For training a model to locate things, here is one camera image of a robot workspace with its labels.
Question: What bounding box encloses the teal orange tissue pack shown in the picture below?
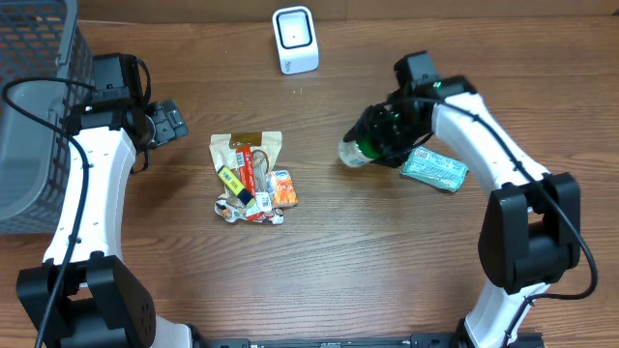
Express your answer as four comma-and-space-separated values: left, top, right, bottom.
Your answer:
400, 146, 468, 192

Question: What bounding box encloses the green lid knorr cup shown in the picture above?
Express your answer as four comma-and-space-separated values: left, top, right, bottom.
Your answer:
339, 135, 381, 168

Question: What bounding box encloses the red snack stick packet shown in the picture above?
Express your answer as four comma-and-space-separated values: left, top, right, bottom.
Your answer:
236, 147, 255, 195

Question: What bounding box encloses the yellow highlighter marker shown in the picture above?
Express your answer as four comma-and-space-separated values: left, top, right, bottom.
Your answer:
218, 165, 255, 208

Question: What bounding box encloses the beige brown snack pouch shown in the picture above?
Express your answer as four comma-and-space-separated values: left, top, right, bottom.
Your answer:
209, 131, 283, 192

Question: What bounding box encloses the silver red crinkled wrapper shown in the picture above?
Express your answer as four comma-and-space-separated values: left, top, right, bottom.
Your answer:
214, 191, 284, 225

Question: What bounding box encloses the small orange snack packet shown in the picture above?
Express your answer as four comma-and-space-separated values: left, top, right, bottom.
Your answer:
267, 170, 299, 209

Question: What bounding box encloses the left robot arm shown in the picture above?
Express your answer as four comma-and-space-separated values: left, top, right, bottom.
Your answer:
16, 53, 200, 347

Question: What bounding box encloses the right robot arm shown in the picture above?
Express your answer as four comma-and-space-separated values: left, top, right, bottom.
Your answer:
339, 51, 580, 347

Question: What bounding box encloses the white barcode scanner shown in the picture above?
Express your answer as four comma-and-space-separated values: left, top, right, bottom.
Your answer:
272, 6, 320, 75

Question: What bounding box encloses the grey plastic mesh basket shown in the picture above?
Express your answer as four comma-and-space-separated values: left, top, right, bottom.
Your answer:
1, 0, 94, 235

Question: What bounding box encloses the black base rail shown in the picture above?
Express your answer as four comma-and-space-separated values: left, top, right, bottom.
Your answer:
197, 333, 451, 348

